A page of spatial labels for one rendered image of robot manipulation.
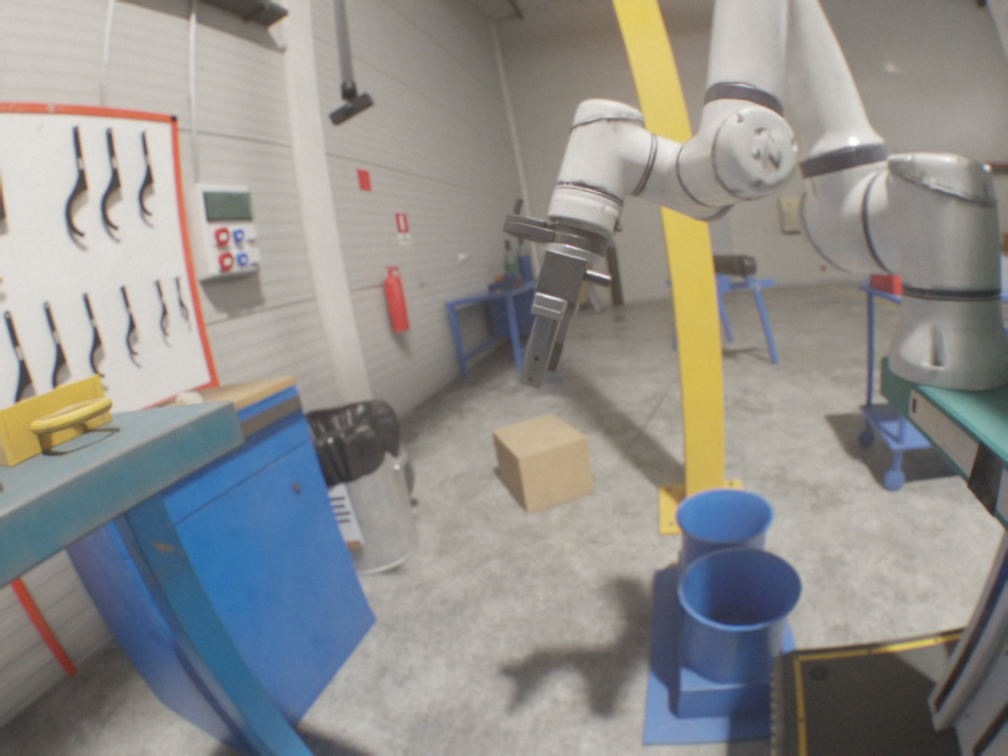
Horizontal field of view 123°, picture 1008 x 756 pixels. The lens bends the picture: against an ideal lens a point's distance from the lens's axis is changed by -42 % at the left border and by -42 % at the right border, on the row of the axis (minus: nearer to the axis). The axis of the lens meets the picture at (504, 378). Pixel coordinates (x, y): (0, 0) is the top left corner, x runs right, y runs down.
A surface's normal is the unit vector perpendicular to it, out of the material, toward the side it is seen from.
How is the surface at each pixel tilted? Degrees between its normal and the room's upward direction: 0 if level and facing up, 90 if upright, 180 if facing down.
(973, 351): 68
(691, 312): 90
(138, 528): 90
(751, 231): 90
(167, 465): 90
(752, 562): 62
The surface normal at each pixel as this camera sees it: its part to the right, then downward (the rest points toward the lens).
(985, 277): -0.24, 0.27
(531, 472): 0.29, 0.18
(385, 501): 0.74, 0.08
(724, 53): -0.86, -0.06
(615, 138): 0.04, 0.22
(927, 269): -0.97, 0.22
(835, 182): -0.81, 0.36
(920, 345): -0.97, -0.18
